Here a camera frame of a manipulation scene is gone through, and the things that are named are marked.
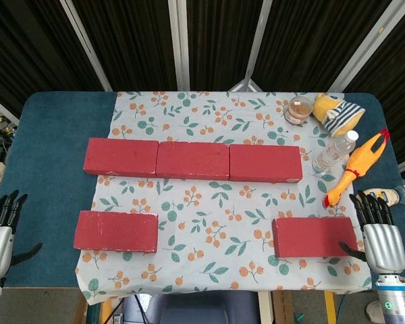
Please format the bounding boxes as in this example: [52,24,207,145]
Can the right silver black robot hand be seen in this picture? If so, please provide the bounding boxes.
[339,190,405,274]

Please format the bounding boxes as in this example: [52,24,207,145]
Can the red foam brick white scuffs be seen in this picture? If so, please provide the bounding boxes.
[73,210,159,254]

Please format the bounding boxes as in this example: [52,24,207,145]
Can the beige plastic bottle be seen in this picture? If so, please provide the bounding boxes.
[360,187,405,207]

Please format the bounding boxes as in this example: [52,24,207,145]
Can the yellow rubber chicken toy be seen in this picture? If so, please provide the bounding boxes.
[322,127,392,207]

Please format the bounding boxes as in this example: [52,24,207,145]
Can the blue felt table cover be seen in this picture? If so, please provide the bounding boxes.
[0,90,405,290]

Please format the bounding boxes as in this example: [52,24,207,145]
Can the clear plastic water bottle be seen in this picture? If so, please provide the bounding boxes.
[311,130,360,175]

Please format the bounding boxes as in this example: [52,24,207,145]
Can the yellow plush toy striped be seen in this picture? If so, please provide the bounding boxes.
[310,92,365,138]

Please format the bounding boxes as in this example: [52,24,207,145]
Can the red foam brick chipped corner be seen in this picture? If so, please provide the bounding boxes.
[228,144,304,185]

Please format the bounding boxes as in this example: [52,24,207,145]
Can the clear jar orange contents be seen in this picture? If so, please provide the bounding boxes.
[283,96,315,126]

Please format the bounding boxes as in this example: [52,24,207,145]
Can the floral printed tablecloth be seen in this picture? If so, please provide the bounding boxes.
[74,90,374,306]

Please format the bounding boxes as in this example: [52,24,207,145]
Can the grey-blue robot torso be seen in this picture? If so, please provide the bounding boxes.
[123,290,259,324]

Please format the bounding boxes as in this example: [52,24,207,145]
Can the white frame post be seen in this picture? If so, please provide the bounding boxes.
[167,0,192,92]
[326,0,405,94]
[59,0,113,92]
[229,0,274,92]

